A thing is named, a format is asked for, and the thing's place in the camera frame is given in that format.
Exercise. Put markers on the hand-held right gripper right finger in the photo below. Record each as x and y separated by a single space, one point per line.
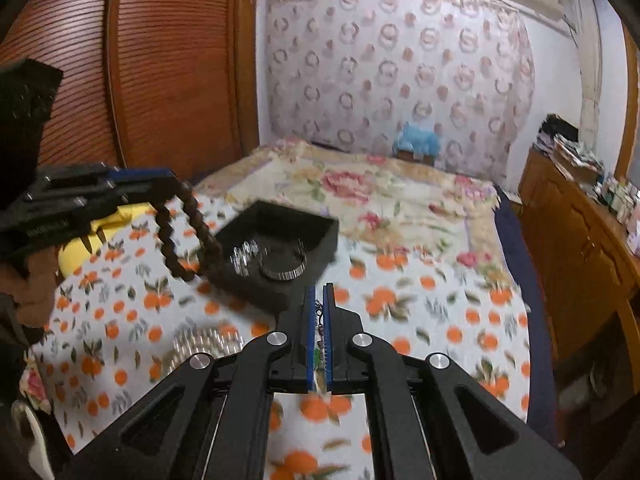
328 325

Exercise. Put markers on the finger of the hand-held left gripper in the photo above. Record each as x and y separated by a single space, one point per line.
90 207
145 176

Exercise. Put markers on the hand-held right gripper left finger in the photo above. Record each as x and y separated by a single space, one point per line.
310 325

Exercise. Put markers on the black jewelry box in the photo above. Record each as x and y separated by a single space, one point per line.
280 220

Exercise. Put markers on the yellow plush toy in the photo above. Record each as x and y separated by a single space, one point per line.
75 260

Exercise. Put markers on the silver metal bangle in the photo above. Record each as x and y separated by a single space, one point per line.
281 275

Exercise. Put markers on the brown cloth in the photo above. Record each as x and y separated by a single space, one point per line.
30 290

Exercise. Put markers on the wooden slatted wardrobe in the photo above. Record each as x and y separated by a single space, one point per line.
175 60

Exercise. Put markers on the orange fruit print cloth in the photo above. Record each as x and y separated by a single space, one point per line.
450 310

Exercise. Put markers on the floral blanket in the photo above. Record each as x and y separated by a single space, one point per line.
375 195

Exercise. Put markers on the cardboard box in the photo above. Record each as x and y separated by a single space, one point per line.
412 157

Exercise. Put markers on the blue plastic bag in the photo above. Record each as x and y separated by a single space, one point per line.
417 137

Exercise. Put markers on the dark blue bedsheet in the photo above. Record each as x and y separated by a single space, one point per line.
537 320

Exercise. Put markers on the wooden cabinet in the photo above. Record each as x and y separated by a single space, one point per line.
565 240

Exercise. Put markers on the circle pattern curtain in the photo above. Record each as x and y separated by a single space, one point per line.
400 60

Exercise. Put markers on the pile of folded clothes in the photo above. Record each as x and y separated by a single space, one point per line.
565 145

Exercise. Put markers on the group of bottles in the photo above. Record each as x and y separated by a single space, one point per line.
620 197

